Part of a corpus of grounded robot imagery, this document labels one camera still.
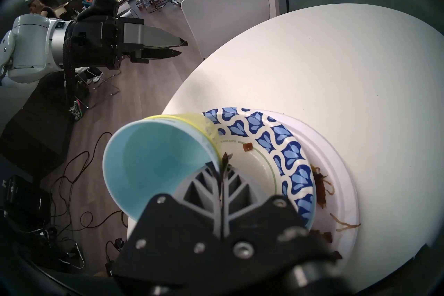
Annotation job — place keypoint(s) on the large white paper plate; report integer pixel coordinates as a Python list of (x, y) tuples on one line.
[(333, 174)]

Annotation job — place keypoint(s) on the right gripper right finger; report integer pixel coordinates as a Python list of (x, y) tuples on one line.
[(270, 226)]

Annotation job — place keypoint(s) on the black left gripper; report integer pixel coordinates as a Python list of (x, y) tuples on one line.
[(93, 38)]

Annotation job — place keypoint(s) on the small brown food scraps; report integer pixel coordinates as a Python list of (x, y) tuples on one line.
[(247, 148)]

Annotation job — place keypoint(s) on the yellow plastic cup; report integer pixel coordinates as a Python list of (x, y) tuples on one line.
[(187, 117)]

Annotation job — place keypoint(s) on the light blue plastic cup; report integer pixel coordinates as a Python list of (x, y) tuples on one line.
[(149, 160)]

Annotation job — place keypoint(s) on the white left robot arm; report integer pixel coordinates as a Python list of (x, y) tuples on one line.
[(27, 45)]

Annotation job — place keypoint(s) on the white plastic chair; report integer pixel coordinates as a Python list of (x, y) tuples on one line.
[(236, 7)]

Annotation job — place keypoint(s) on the black equipment case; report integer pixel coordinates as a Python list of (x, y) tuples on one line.
[(24, 198)]

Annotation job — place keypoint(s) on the brown minced food leftovers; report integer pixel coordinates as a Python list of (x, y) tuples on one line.
[(321, 191)]

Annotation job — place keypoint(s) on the blue patterned paper plate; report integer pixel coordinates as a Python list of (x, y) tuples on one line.
[(277, 146)]

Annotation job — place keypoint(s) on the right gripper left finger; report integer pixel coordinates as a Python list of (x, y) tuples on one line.
[(166, 229)]

